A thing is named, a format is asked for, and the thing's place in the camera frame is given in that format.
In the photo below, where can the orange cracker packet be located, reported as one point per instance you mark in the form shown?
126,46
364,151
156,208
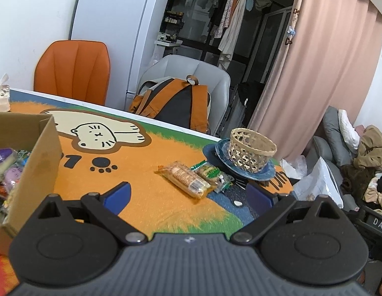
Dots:
184,178

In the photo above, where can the white pillow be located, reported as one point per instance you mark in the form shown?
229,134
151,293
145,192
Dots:
348,132

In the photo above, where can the grey sofa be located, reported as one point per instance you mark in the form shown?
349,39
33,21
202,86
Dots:
331,151

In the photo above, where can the black garment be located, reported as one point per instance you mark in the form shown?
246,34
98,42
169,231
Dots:
249,95

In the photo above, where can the woven bamboo basket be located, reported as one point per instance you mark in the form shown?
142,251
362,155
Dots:
249,151

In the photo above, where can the light blue hanging cloth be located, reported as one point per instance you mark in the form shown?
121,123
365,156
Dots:
249,0

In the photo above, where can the green striped cookie packet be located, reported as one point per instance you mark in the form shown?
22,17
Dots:
214,174

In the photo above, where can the peach curtain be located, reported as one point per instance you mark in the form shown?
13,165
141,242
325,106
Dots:
317,67

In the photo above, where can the pile of clothes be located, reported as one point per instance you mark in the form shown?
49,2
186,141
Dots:
371,188

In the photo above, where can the purple snack packet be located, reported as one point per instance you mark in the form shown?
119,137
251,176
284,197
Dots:
4,158

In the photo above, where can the crumpled white plastic bag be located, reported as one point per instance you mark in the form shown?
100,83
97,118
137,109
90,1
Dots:
294,166

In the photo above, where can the shelf with jars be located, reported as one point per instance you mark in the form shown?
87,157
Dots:
174,18

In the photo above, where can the orange padded chair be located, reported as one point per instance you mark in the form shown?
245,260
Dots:
73,71

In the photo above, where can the orange and grey backpack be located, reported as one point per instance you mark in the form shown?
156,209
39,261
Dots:
178,104

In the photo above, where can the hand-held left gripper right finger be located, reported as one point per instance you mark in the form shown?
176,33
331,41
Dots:
259,198

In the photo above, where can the white hanging garment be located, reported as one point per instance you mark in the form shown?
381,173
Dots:
232,30

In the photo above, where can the tan jacket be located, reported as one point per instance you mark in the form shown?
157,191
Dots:
373,148

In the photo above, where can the green and lilac snack packet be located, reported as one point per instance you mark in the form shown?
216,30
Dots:
13,175

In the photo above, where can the white refrigerator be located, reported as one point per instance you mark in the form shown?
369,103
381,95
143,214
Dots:
116,37

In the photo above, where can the blue hair clip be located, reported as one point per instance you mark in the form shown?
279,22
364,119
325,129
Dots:
291,31

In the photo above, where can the grey padded chair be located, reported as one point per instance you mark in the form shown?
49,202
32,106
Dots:
191,67

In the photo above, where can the brown cardboard box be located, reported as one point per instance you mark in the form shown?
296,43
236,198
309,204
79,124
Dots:
39,166

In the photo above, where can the floral hanging garment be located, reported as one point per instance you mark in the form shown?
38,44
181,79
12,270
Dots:
223,12

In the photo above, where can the dark hair clip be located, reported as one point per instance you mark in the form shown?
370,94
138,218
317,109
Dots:
288,41

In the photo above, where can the olive hat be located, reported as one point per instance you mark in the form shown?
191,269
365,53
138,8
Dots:
263,3

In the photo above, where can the blue glazed plate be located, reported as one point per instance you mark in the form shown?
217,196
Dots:
258,175

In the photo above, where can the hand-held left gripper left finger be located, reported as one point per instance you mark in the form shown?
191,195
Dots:
118,198

